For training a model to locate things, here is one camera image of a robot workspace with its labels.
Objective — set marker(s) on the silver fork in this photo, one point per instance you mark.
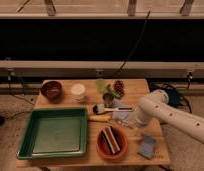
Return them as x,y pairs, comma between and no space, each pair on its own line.
124,123

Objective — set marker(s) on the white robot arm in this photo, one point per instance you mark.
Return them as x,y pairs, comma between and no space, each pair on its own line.
155,105

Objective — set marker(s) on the light green cup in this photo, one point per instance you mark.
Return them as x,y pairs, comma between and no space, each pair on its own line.
101,85

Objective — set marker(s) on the white paper cup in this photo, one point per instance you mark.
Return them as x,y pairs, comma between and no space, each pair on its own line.
78,91

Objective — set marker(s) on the small potted plant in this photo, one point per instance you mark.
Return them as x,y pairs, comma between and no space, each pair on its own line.
109,96

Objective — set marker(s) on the yellow banana toy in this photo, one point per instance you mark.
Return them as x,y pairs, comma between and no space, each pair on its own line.
99,118

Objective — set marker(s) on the grey blue cloth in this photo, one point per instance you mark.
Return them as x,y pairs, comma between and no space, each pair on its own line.
122,115

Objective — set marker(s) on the dark red bowl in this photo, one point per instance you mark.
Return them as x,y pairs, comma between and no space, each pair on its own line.
52,90

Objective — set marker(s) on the striped brown block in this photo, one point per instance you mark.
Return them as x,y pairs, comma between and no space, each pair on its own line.
114,146

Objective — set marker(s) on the orange clay bowl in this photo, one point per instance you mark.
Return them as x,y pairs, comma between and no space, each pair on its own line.
103,149

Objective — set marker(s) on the green plastic tray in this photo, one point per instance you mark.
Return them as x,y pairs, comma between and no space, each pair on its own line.
54,133

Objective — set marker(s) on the blue sponge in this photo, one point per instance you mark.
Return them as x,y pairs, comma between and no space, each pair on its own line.
147,146

